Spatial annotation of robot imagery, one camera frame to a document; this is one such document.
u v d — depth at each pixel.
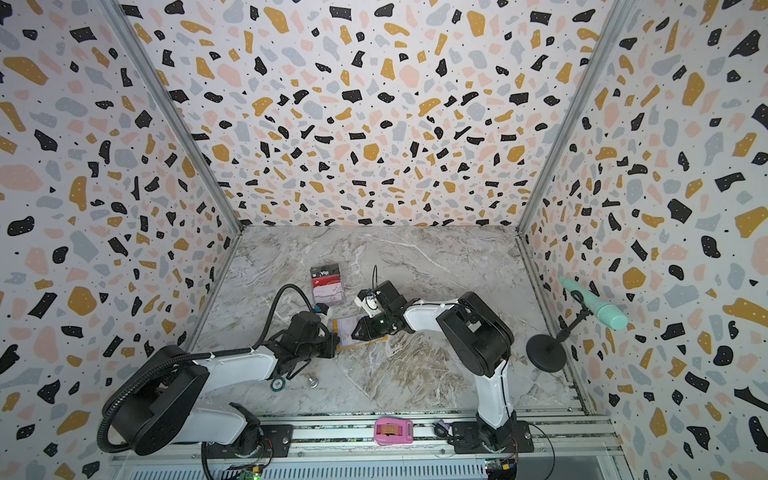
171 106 0.85
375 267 1.10
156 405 0.42
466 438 0.74
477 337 0.52
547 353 0.88
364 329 0.82
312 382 0.80
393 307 0.77
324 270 1.00
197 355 0.48
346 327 0.92
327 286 0.98
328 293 0.98
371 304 0.86
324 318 0.82
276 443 0.73
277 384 0.83
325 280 1.00
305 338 0.72
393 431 0.73
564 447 0.74
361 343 0.90
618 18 0.72
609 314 0.61
